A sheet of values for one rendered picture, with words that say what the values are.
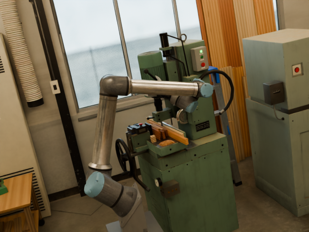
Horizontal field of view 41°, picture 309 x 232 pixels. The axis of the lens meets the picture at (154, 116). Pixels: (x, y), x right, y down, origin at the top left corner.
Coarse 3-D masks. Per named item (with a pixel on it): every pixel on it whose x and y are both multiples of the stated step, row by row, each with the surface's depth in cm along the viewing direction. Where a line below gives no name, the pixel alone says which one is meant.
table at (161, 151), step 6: (168, 138) 293; (150, 144) 291; (156, 144) 286; (174, 144) 281; (180, 144) 283; (138, 150) 294; (156, 150) 284; (162, 150) 278; (168, 150) 280; (174, 150) 282; (162, 156) 279
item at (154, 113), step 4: (164, 108) 307; (168, 108) 305; (152, 112) 303; (156, 112) 300; (160, 112) 300; (164, 112) 301; (168, 112) 302; (156, 116) 299; (160, 116) 300; (164, 116) 301; (168, 116) 303; (172, 116) 304; (156, 120) 300; (160, 120) 301
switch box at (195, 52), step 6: (192, 48) 291; (198, 48) 287; (204, 48) 289; (192, 54) 290; (198, 54) 288; (204, 54) 290; (192, 60) 293; (198, 60) 289; (204, 60) 291; (198, 66) 290; (204, 66) 292
